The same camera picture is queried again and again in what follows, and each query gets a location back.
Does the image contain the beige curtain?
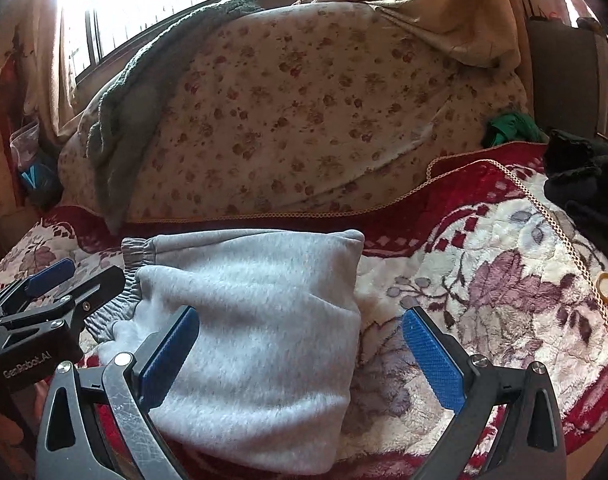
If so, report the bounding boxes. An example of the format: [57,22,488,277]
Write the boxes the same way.
[294,0,524,75]
[14,0,87,136]

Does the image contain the black cloth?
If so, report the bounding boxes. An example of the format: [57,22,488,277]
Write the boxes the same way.
[543,129,608,283]

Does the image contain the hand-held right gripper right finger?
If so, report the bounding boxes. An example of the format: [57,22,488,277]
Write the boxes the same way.
[401,305,567,480]

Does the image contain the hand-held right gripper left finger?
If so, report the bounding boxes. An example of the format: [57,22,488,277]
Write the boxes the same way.
[34,305,201,480]

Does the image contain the clear plastic bag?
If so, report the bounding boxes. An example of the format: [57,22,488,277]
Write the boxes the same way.
[9,120,62,203]

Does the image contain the dark board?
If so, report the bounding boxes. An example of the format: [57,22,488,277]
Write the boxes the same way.
[526,17,601,137]

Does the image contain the grey-green knit blanket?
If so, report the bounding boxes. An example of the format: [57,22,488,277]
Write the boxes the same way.
[84,0,262,235]

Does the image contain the green cloth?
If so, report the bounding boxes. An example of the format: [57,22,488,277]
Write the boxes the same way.
[484,111,548,149]

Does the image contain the red floral plush blanket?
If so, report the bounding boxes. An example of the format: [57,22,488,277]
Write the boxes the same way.
[0,140,608,480]

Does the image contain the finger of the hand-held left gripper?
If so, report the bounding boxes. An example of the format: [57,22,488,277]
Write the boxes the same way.
[0,258,76,323]
[0,266,127,332]

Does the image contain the floral quilt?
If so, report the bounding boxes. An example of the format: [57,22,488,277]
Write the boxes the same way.
[58,0,530,221]

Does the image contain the grey sweat pants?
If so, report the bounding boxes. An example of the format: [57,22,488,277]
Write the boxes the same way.
[86,229,366,476]

